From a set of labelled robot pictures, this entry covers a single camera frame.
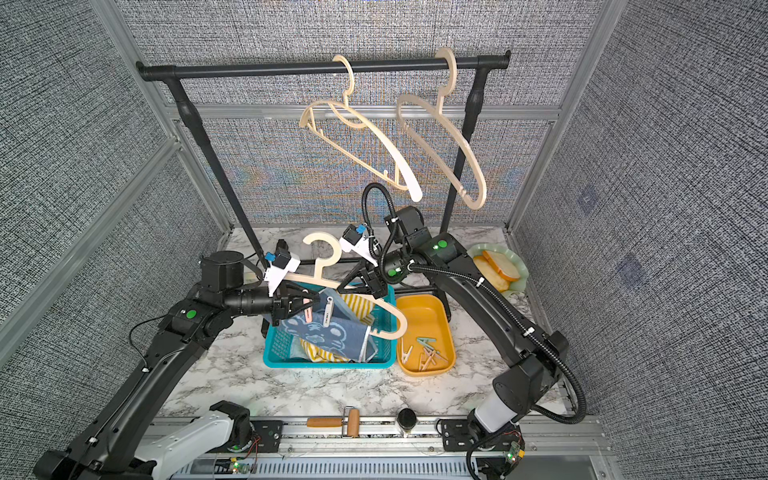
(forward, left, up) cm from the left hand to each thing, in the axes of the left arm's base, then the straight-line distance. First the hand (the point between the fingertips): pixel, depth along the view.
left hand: (320, 296), depth 65 cm
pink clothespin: (-4, -29, -29) cm, 41 cm away
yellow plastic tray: (-1, -27, -29) cm, 39 cm away
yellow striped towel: (+9, -8, -23) cm, 26 cm away
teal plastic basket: (-2, +15, -24) cm, 28 cm away
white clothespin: (-3, -2, -2) cm, 4 cm away
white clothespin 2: (-3, -20, -29) cm, 35 cm away
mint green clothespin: (+1, -26, -29) cm, 39 cm away
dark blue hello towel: (-6, -5, -7) cm, 11 cm away
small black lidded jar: (-21, -18, -21) cm, 35 cm away
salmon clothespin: (-3, +3, -2) cm, 4 cm away
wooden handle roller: (-20, -5, -29) cm, 35 cm away
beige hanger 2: (+56, -8, +4) cm, 57 cm away
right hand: (+1, -5, +3) cm, 6 cm away
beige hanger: (+1, -1, +5) cm, 5 cm away
